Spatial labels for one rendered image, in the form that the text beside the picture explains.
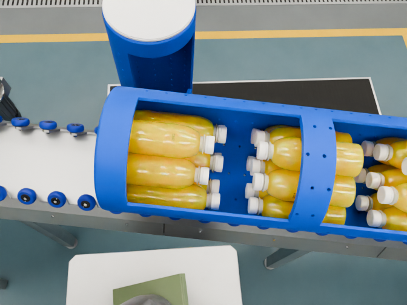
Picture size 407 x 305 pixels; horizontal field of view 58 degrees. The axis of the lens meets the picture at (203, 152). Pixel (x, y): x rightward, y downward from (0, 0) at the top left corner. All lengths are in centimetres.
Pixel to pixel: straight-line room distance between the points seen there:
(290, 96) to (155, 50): 115
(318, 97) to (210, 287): 161
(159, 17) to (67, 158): 48
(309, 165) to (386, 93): 186
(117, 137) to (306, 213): 40
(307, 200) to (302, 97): 143
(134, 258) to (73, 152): 44
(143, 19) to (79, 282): 75
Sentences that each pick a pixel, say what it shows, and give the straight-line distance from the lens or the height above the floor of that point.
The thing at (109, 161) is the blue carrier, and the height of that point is 121.
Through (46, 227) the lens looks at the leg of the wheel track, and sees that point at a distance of 157.
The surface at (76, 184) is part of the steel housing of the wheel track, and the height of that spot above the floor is 93.
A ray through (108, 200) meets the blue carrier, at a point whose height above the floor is 114.
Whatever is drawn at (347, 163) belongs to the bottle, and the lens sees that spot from 81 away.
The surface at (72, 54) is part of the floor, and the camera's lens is 248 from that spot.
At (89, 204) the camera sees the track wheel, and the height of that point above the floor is 97.
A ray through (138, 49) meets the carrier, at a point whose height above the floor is 99.
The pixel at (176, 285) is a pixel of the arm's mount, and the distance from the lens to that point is 59.
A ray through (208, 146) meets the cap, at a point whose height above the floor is 118.
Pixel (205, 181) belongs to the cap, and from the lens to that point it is 80.
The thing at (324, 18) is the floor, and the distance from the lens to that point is 278.
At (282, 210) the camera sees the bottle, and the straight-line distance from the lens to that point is 85.
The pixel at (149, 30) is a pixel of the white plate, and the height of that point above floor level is 104.
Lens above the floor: 188
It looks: 66 degrees down
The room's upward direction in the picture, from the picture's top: 8 degrees clockwise
